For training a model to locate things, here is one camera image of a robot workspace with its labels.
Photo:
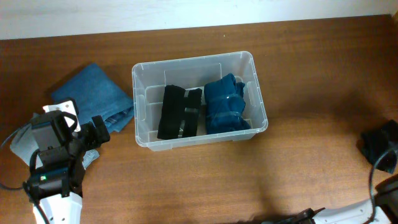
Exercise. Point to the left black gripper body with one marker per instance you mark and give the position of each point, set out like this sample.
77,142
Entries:
94,133

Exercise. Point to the light blue jeans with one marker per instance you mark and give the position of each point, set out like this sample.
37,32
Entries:
24,144

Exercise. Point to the black taped clothing bundle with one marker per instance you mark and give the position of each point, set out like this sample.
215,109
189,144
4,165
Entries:
180,112

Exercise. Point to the blue taped clothing bundle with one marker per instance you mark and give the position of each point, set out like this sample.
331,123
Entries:
225,105

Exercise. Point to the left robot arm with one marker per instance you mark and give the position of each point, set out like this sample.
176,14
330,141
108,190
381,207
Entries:
54,186

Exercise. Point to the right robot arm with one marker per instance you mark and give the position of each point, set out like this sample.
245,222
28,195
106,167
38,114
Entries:
386,208

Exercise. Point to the clear plastic storage container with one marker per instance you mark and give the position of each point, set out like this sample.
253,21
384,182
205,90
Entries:
150,79

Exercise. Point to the dark blue folded jeans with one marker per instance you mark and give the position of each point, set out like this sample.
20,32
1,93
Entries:
96,94

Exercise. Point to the dark navy clothing bundle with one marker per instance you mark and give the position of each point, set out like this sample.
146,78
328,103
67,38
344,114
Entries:
377,141

